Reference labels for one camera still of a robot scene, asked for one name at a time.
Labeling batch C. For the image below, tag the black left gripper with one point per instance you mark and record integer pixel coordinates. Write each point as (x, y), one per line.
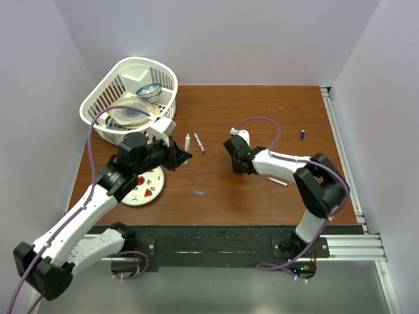
(175, 154)

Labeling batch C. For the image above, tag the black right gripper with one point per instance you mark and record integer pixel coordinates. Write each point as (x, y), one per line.
(235, 169)

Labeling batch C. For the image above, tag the white green pen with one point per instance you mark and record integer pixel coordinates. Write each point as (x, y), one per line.
(187, 142)

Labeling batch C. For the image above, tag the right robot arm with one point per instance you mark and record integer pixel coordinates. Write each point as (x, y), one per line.
(321, 187)

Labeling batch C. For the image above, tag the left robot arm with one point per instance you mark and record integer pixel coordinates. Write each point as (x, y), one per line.
(49, 263)

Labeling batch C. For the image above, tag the white purple pen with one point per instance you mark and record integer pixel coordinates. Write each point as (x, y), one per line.
(199, 143)

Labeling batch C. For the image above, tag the grey pen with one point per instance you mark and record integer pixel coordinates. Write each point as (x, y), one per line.
(278, 181)

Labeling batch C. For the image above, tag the strawberry pattern plate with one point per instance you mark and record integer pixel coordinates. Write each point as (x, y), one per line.
(149, 186)

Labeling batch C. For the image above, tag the beige blue ceramic plate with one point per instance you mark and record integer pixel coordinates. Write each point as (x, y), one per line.
(135, 114)

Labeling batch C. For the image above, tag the blue white ceramic bowl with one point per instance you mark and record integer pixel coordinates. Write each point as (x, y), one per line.
(150, 93)

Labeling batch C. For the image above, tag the white plastic dish basket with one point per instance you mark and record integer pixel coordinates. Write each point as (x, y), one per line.
(136, 82)

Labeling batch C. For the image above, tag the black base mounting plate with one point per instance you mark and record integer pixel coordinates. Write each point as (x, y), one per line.
(212, 246)

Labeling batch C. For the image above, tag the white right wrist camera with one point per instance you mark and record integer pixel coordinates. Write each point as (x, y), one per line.
(244, 134)

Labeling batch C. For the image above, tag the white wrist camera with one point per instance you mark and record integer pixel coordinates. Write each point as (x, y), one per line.
(162, 127)
(244, 134)

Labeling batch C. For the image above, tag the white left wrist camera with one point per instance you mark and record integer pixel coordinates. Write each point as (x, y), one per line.
(162, 127)

